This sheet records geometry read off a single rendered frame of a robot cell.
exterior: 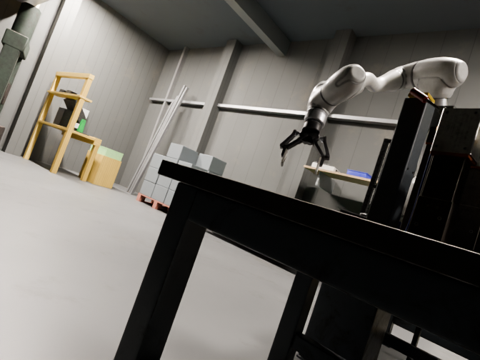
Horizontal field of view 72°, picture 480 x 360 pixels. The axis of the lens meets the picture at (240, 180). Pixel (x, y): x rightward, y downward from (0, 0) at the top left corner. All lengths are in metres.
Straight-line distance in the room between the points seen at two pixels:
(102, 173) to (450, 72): 6.89
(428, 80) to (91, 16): 8.62
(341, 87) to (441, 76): 0.54
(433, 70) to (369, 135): 4.10
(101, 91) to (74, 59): 0.94
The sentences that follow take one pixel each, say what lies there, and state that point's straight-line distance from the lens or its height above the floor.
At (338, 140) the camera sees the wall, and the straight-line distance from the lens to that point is 5.95.
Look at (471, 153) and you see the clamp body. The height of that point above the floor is 0.95.
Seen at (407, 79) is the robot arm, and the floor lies 1.47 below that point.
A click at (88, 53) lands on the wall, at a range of 9.46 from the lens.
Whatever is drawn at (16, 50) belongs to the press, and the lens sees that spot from 7.74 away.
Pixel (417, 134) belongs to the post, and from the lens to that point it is 1.12.
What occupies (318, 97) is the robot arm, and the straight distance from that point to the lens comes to 1.42.
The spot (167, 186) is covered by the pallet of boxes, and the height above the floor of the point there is 0.50.
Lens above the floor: 0.66
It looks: 4 degrees up
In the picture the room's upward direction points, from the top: 19 degrees clockwise
